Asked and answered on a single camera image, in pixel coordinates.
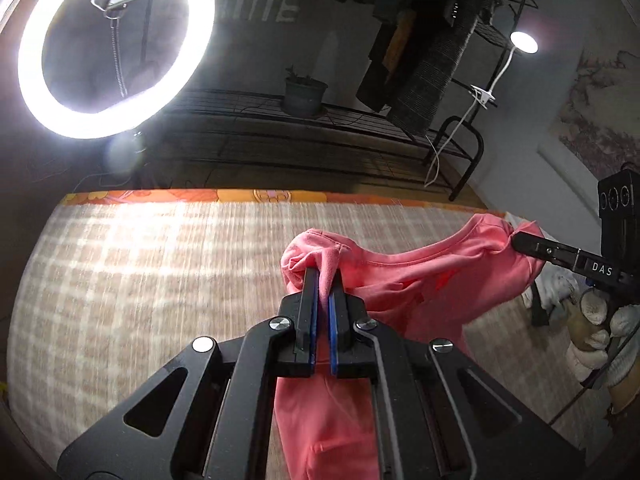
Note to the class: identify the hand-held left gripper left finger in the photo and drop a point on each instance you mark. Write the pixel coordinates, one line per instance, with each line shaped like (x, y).
(314, 310)

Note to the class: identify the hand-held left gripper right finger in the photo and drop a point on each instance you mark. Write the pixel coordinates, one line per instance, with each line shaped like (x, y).
(334, 320)

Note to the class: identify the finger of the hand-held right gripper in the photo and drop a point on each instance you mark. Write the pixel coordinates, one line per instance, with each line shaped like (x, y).
(545, 250)

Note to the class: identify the pink t-shirt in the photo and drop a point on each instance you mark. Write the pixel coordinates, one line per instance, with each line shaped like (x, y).
(400, 270)

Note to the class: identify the black metal clothes rack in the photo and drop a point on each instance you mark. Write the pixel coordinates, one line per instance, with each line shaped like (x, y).
(250, 125)

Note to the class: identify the person's right hand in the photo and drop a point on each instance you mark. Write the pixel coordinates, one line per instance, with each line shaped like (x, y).
(595, 310)

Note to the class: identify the orange floral bed sheet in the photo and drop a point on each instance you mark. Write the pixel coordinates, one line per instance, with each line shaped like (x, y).
(250, 195)

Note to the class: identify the white clip lamp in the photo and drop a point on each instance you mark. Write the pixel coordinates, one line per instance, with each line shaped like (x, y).
(523, 41)

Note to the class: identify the grey plaid coat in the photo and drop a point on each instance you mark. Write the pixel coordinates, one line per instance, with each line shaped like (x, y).
(430, 75)

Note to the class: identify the potted plant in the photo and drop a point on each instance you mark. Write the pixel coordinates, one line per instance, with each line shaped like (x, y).
(304, 95)

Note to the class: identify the orange garment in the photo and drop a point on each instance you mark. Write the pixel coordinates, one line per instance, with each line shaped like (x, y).
(397, 40)

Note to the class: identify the phone holder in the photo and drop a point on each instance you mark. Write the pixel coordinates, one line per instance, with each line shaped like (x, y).
(117, 2)

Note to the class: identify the landscape wall painting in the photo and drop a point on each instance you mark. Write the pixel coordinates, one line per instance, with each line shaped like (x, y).
(595, 110)

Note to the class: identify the black tubular chair frame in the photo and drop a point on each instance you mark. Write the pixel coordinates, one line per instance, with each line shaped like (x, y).
(477, 150)

